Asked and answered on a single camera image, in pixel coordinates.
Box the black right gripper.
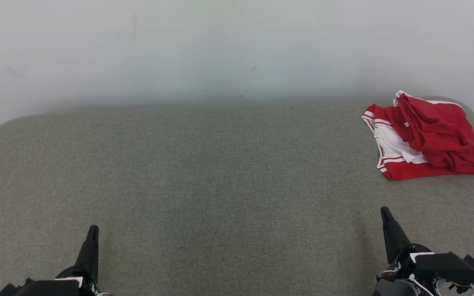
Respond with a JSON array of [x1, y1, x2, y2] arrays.
[[373, 206, 439, 296]]

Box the red jersey with white trim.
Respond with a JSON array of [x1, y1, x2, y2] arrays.
[[361, 103, 474, 181]]

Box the grey fabric sofa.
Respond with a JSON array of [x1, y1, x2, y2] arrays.
[[0, 97, 474, 296]]

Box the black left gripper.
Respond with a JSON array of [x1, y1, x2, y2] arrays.
[[54, 225, 112, 296]]

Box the red shorts with white stripe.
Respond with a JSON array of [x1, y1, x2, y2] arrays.
[[393, 90, 474, 174]]

